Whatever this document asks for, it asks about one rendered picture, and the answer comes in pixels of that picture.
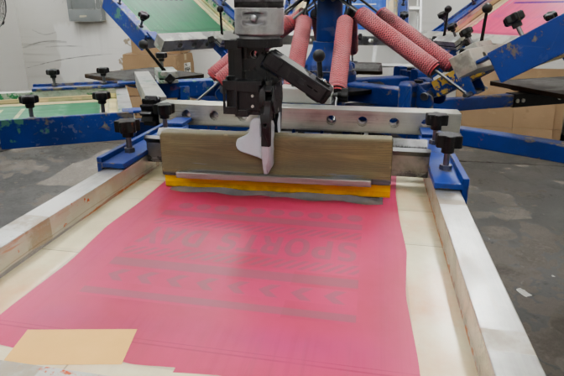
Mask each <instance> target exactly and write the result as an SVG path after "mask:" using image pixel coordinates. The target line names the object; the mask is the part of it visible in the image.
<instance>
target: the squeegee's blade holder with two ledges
mask: <svg viewBox="0 0 564 376"><path fill-rule="evenodd" d="M176 178H186V179H204V180H237V181H254V182H272V183H289V184H306V185H339V186H356V187H371V183H372V179H361V178H342V177H324V176H306V175H270V174H267V175H264V174H252V173H233V172H215V171H197V170H178V171H176Z"/></svg>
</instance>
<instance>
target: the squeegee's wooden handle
mask: <svg viewBox="0 0 564 376"><path fill-rule="evenodd" d="M248 133H249V132H247V131H218V130H190V129H165V130H163V131H161V133H160V136H159V138H160V149H161V160H162V170H163V174H164V175H176V171H178V170H197V171H215V172H233V173H252V174H263V173H264V170H263V163H262V159H260V158H259V157H256V156H252V155H250V154H245V153H243V152H241V151H239V150H238V149H237V146H236V142H237V139H238V138H241V137H242V136H244V135H246V134H248ZM392 156H393V138H392V136H388V135H360V134H331V133H276V132H274V165H273V166H272V168H271V170H270V171H269V174H270V175H306V176H324V177H342V178H361V179H372V183H371V185H391V171H392Z"/></svg>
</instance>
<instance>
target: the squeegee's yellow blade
mask: <svg viewBox="0 0 564 376"><path fill-rule="evenodd" d="M165 181H182V182H199V183H215V184H232V185H264V186H281V187H298V188H315V189H331V190H348V191H380V192H390V185H371V187H356V186H339V185H306V184H289V183H272V182H254V181H237V180H204V179H186V178H176V175H165Z"/></svg>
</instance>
